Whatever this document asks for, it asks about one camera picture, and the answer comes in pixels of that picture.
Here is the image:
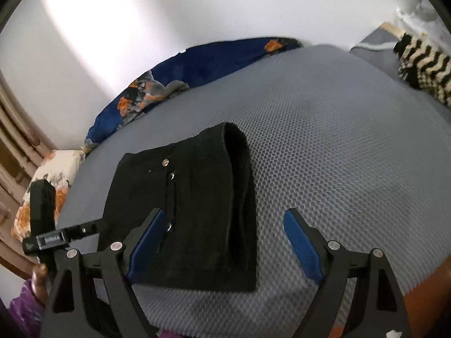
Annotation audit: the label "black pants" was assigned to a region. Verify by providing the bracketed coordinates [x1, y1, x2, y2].
[97, 123, 258, 293]

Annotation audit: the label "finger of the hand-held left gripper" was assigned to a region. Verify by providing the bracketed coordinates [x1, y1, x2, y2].
[68, 218, 106, 243]

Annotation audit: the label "person's left hand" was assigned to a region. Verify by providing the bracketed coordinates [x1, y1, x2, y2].
[31, 263, 49, 303]

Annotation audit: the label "brown wooden bed frame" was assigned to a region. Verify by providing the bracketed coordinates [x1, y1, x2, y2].
[0, 74, 59, 272]

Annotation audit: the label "white floral pillow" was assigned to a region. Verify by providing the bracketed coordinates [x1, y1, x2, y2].
[10, 150, 87, 243]

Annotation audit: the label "grey mesh mat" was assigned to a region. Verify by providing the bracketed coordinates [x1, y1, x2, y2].
[56, 44, 451, 338]

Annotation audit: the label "black and cream striped cloth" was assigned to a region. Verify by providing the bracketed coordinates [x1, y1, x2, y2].
[393, 32, 451, 108]

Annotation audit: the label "blue printed blanket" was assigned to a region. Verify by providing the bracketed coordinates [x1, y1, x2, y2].
[85, 36, 304, 154]

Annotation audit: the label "white cable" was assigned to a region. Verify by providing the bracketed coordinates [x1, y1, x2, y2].
[350, 40, 399, 52]

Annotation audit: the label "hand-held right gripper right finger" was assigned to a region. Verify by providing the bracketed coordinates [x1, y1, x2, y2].
[284, 208, 411, 338]

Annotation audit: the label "purple cloth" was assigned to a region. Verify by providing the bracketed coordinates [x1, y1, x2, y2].
[7, 278, 48, 338]

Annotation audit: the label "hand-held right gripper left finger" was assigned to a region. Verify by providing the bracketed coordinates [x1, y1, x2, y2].
[42, 208, 173, 338]

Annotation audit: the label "orange-brown bed base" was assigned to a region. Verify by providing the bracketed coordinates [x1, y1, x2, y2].
[402, 253, 451, 338]

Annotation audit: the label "grey bed sheet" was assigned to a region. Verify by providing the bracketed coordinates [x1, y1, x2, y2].
[350, 28, 404, 76]

